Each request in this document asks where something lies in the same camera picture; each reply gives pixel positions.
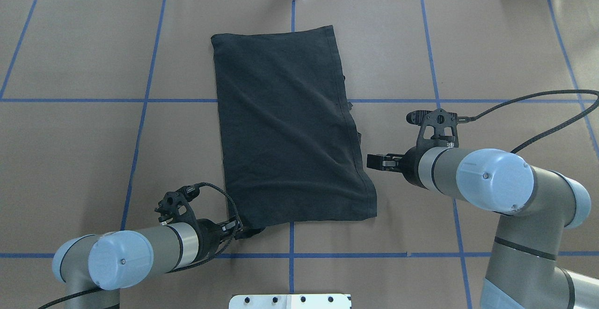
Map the black graphic t-shirt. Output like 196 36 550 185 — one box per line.
211 25 377 229

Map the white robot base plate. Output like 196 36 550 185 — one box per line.
228 293 352 309

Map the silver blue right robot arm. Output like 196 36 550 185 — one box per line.
366 147 599 309

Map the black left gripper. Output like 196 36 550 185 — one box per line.
197 218 244 262

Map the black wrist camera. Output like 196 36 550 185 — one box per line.
406 109 468 149
154 184 200 226

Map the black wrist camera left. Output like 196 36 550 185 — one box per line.
154 184 200 226

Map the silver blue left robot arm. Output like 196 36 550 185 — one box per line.
43 219 242 309

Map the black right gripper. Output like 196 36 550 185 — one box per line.
366 147 426 188

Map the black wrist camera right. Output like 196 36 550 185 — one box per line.
406 109 468 149

